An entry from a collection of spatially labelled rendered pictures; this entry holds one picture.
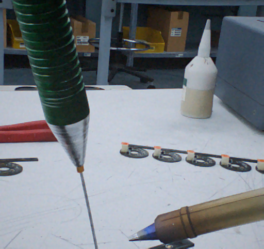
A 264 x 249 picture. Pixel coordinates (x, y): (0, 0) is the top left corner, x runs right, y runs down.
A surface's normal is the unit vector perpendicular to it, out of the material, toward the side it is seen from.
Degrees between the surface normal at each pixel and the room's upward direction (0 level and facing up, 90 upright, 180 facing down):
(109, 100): 0
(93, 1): 90
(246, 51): 90
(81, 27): 93
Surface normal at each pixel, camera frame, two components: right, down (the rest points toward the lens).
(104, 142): 0.09, -0.96
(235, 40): -0.98, -0.04
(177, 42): 0.50, 0.28
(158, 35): -0.89, 0.01
